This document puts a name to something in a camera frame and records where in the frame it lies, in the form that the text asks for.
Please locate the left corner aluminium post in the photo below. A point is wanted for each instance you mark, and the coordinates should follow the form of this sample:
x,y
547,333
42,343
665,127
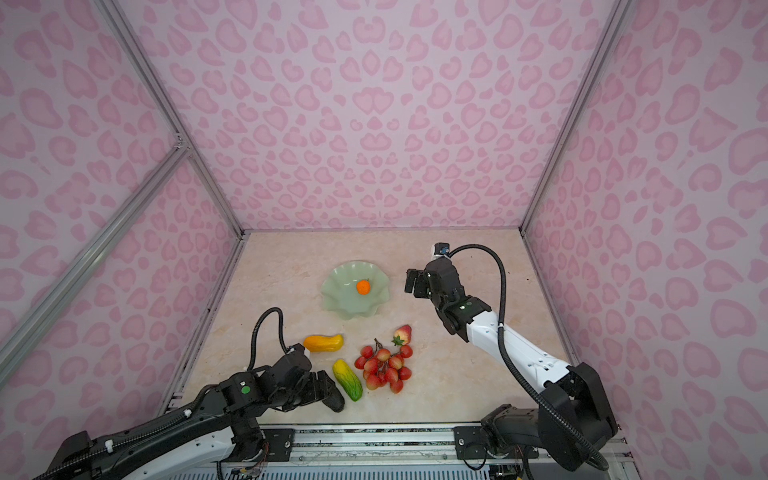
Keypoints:
x,y
129,42

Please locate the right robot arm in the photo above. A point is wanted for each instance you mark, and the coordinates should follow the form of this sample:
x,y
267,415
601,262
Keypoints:
x,y
572,419

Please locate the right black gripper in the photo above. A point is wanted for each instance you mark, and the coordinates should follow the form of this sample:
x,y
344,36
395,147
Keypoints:
x,y
422,279

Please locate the small fake orange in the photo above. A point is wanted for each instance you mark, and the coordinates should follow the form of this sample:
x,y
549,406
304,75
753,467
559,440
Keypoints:
x,y
363,287

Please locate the dark fake avocado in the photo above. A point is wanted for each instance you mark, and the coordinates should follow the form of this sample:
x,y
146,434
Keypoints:
x,y
330,394

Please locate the corner aluminium post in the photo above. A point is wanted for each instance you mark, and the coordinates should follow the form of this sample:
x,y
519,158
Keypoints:
x,y
129,42
615,25

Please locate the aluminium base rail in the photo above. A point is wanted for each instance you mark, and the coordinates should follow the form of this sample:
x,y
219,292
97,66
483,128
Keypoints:
x,y
401,451

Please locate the red fake grape bunch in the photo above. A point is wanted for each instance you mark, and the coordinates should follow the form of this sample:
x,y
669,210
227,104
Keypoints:
x,y
384,366

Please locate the yellow orange fake mango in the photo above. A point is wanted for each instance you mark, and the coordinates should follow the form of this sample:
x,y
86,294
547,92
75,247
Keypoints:
x,y
323,343

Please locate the green scalloped fruit bowl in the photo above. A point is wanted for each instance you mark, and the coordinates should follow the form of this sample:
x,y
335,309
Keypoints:
x,y
339,294

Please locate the right corner aluminium post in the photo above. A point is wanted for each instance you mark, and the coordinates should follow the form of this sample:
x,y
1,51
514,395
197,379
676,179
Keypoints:
x,y
615,25

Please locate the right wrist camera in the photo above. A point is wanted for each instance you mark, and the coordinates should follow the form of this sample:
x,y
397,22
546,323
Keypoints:
x,y
441,249

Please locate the red fake strawberry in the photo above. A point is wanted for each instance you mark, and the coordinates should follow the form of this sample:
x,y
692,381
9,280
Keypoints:
x,y
402,336

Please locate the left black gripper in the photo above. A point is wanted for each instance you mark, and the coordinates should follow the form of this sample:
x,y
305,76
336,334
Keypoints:
x,y
316,392

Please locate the left diagonal aluminium strut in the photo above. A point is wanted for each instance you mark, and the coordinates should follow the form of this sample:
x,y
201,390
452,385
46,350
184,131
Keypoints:
x,y
37,322

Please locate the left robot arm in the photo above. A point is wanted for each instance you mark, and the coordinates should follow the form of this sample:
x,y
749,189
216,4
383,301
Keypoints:
x,y
219,425

